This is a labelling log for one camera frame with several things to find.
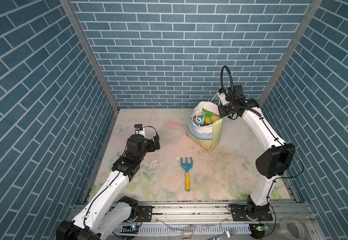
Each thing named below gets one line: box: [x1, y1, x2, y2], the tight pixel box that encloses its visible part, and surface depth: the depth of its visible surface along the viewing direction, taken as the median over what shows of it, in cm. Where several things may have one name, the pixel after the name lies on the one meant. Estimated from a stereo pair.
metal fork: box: [208, 228, 238, 240], surface depth 70 cm
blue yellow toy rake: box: [181, 157, 193, 192], surface depth 89 cm
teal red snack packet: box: [191, 115, 205, 126], surface depth 88 cm
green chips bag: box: [202, 108, 223, 125], surface depth 91 cm
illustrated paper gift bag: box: [186, 101, 224, 152], surface depth 89 cm
